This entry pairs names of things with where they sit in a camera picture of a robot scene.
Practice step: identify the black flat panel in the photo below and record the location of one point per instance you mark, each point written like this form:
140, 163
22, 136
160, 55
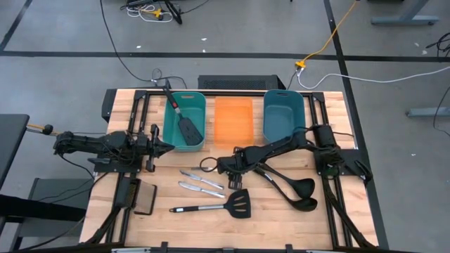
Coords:
35, 209

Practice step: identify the black stand leg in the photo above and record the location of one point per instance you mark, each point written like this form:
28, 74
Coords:
175, 14

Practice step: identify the black controller box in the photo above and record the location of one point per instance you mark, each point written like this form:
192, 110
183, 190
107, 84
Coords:
108, 105

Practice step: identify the black plastic ladle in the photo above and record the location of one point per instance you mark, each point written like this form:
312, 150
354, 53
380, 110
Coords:
304, 188

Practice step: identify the silver butter knife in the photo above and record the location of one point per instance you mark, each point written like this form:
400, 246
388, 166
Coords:
207, 192
207, 182

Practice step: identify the dark blue plastic bin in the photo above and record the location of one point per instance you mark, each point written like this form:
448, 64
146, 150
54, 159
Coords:
281, 116

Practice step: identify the steel box grater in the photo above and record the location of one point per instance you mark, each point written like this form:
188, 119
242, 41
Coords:
146, 196

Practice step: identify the black ladle with white mark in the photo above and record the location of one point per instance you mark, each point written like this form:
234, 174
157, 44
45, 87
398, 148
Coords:
306, 205

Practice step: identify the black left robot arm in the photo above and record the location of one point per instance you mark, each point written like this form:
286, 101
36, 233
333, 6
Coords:
105, 140

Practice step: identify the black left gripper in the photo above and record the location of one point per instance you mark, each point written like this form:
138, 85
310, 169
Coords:
154, 147

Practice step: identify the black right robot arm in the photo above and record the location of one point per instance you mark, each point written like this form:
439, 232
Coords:
274, 147

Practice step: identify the black aluminium rig frame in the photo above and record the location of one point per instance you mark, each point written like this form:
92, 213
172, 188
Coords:
239, 92

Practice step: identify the green plastic bin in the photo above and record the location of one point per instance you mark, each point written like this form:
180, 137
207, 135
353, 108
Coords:
172, 140

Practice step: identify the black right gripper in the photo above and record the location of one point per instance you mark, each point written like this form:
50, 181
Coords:
236, 165

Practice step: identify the black computer case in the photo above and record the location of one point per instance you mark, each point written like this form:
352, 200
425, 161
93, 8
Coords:
239, 82

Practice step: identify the orange translucent plastic bin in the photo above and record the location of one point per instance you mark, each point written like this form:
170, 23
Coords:
233, 123

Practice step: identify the black desk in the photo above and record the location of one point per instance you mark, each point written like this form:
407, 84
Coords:
10, 147

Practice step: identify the grey desk foot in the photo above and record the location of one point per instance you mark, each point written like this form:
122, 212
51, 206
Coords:
429, 112
404, 20

